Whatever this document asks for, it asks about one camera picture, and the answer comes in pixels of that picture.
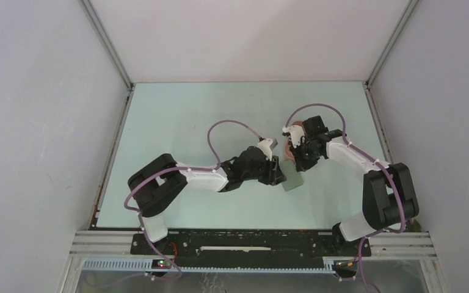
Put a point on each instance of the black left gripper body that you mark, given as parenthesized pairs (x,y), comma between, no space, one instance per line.
(264,172)

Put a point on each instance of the pink oval plastic tray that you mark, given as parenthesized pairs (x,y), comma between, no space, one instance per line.
(288,147)

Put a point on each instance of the green leather card holder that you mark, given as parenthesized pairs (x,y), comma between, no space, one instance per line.
(293,179)

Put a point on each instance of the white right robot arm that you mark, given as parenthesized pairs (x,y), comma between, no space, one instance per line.
(388,196)

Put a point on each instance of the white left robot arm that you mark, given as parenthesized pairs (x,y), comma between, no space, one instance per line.
(159,183)

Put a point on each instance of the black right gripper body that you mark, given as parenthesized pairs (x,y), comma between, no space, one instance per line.
(304,150)

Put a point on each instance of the aluminium frame rail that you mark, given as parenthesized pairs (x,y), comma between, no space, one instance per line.
(110,250)

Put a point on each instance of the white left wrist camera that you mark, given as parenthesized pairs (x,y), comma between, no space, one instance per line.
(266,145)

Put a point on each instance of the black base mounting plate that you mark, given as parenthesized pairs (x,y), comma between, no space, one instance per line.
(250,249)

